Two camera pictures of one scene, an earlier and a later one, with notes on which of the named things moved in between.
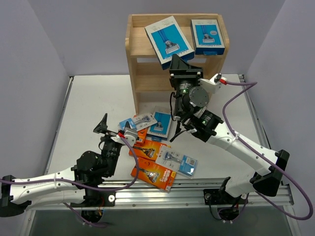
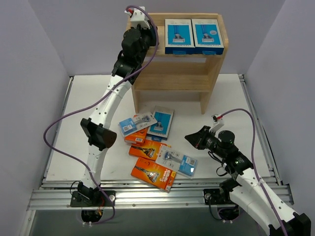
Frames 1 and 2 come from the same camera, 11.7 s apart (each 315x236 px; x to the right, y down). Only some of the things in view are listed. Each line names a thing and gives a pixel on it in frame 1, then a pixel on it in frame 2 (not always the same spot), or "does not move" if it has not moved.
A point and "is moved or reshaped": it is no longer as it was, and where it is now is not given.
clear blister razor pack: x=176 y=161 does not move
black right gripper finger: x=177 y=63 → x=197 y=138
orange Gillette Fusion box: x=154 y=173 does not move
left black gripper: x=108 y=132 → x=149 y=37
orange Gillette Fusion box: x=150 y=149 does not move
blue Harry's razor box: x=207 y=37 does not move
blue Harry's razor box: x=168 y=39 is moved or reshaped
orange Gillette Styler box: x=141 y=137 does not move
